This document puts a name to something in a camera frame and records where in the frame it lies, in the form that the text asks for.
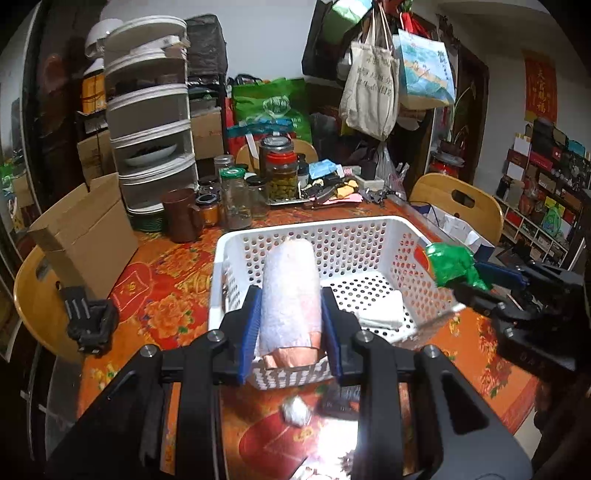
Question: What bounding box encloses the small jar with orange contents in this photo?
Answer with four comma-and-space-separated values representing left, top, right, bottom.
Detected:
196, 194, 223, 228

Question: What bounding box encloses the white perforated plastic basket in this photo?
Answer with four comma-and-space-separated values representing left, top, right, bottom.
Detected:
208, 216, 467, 393

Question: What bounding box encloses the wooden chair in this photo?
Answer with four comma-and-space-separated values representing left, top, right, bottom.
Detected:
235, 139, 319, 172
409, 173, 505, 246
14, 247, 85, 366

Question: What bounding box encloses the blue printed paper bag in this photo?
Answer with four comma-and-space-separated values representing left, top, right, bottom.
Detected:
392, 28, 458, 112

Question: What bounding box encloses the white plate with dark food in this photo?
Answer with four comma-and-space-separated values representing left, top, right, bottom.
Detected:
124, 144, 178, 168

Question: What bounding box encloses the beige canvas tote bag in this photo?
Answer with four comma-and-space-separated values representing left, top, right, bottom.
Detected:
338, 7, 400, 142

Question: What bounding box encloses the blue face mask packet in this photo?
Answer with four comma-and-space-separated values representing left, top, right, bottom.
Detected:
308, 159, 343, 181

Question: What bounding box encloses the tall jar with dark lid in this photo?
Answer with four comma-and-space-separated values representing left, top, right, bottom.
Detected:
259, 136, 295, 158

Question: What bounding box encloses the folded white cloth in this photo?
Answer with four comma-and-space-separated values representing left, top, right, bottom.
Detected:
358, 290, 419, 329

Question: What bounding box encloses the clear plastic bag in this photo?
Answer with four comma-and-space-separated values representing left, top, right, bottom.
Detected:
375, 142, 411, 200

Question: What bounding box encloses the green packet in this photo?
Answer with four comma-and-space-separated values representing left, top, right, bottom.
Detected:
425, 242, 494, 291

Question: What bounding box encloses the black hanging bag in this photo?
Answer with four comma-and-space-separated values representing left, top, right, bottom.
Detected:
301, 0, 370, 85

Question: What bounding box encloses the metal tray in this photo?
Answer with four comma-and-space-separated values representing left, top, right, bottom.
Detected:
267, 182, 366, 209

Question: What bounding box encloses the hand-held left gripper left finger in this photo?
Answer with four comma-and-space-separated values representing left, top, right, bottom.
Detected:
44, 285, 264, 480

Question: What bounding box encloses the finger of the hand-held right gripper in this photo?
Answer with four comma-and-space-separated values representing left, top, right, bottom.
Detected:
473, 261, 528, 291
451, 282, 520, 324

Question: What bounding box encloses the orange box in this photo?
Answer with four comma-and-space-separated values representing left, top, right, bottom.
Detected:
80, 73, 108, 114

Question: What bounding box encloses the open cardboard box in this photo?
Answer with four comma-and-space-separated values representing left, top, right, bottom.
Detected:
28, 173, 140, 301

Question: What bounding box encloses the white and blue paper bag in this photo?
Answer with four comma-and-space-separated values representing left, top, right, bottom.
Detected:
416, 205, 498, 263

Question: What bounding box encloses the green shopping bag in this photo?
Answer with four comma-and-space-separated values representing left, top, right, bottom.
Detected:
230, 78, 315, 145

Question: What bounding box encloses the white tiered storage rack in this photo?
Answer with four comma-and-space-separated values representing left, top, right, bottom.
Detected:
102, 15, 200, 232

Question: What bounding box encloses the glass jar with black lid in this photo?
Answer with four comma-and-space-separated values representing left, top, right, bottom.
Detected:
246, 176, 270, 220

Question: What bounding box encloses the glass jar with silver lid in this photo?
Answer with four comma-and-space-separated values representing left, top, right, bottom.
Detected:
213, 155, 236, 185

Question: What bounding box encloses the red wall poster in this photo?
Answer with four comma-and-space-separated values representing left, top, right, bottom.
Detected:
523, 52, 558, 123

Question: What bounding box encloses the pink towel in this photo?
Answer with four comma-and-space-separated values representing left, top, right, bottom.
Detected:
259, 237, 325, 370

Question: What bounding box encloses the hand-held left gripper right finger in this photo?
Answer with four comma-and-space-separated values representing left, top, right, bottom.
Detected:
321, 286, 534, 480

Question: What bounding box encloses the glass jar with green lid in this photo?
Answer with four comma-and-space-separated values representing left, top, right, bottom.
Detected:
219, 167, 253, 231

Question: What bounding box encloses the shelf of assorted boxes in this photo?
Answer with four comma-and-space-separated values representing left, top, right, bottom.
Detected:
493, 117, 591, 266

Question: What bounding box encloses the red hanging bag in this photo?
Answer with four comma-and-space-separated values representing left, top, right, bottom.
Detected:
396, 0, 434, 38

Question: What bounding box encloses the brown cardboard box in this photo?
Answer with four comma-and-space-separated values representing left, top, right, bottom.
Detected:
189, 111, 225, 161
76, 131, 117, 184

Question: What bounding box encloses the brown plastic mug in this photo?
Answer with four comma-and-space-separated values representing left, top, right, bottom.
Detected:
161, 188, 205, 243

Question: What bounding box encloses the pickle jar with red lid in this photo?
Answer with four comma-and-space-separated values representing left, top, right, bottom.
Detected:
265, 151, 299, 204

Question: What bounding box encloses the black plastic mount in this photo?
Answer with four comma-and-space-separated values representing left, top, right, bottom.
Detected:
62, 286, 120, 357

